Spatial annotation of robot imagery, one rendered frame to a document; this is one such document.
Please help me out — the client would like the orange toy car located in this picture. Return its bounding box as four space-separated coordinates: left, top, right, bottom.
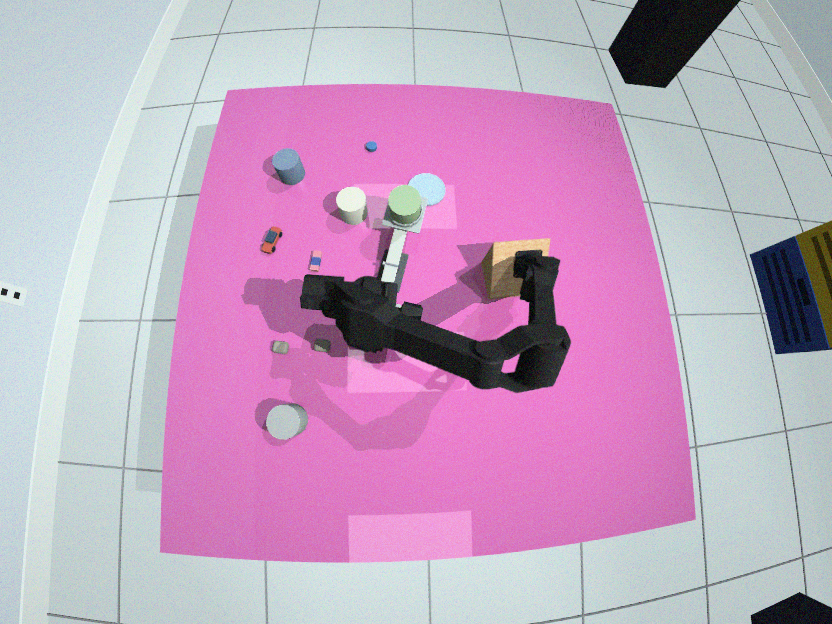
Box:
261 227 282 254

